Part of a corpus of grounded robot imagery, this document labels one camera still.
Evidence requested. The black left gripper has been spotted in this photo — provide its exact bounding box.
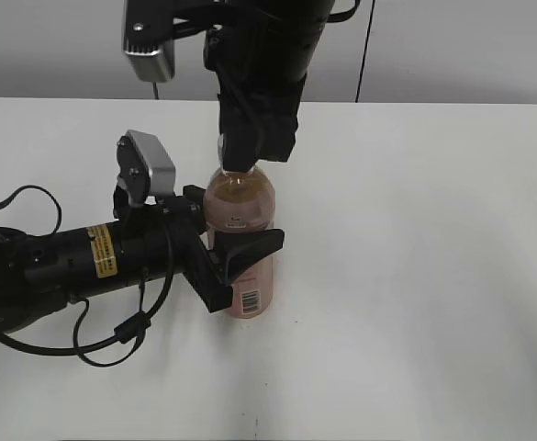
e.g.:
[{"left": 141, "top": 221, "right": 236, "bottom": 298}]
[{"left": 111, "top": 185, "right": 285, "bottom": 312}]

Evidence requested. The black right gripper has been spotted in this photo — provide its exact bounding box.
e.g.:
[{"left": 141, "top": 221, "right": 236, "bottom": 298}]
[{"left": 204, "top": 27, "right": 306, "bottom": 173}]

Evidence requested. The pink label tea bottle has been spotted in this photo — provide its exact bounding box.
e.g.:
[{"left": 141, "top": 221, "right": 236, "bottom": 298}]
[{"left": 204, "top": 167, "right": 275, "bottom": 319}]

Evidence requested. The white bottle cap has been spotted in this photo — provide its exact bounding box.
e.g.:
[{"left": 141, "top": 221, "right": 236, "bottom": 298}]
[{"left": 218, "top": 133, "right": 227, "bottom": 171}]

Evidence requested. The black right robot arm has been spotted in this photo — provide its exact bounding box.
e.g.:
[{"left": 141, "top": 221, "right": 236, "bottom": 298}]
[{"left": 204, "top": 1, "right": 333, "bottom": 172}]

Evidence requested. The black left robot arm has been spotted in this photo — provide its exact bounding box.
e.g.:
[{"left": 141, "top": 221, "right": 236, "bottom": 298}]
[{"left": 0, "top": 186, "right": 285, "bottom": 333}]

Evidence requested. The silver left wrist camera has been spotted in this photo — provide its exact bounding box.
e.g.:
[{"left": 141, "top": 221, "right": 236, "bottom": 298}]
[{"left": 117, "top": 130, "right": 176, "bottom": 208}]

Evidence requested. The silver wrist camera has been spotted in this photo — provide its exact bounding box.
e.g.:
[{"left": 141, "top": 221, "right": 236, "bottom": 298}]
[
  {"left": 122, "top": 0, "right": 189, "bottom": 83},
  {"left": 117, "top": 130, "right": 176, "bottom": 208}
]

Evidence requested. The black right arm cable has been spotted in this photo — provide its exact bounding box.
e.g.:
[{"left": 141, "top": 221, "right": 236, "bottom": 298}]
[{"left": 151, "top": 0, "right": 364, "bottom": 100}]

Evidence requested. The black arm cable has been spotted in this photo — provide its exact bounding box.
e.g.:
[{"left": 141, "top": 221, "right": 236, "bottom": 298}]
[
  {"left": 0, "top": 185, "right": 175, "bottom": 368},
  {"left": 151, "top": 0, "right": 364, "bottom": 100}
]

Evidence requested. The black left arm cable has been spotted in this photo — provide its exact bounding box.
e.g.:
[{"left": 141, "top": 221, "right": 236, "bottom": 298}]
[{"left": 0, "top": 185, "right": 175, "bottom": 368}]

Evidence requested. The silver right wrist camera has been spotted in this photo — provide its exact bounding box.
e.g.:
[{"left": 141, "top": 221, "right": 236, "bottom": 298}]
[{"left": 122, "top": 0, "right": 189, "bottom": 83}]

